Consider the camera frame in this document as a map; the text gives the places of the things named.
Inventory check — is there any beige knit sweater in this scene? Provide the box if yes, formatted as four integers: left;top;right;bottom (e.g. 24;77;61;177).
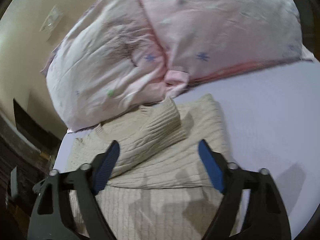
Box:
66;94;229;239

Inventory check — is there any white bed sheet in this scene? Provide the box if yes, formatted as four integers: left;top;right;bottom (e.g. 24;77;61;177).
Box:
54;61;319;237

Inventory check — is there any pink floral duvet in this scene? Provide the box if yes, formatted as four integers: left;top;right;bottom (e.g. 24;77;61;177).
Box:
43;0;313;132

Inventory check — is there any wall socket plate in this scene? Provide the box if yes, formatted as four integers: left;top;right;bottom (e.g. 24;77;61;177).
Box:
39;5;63;33

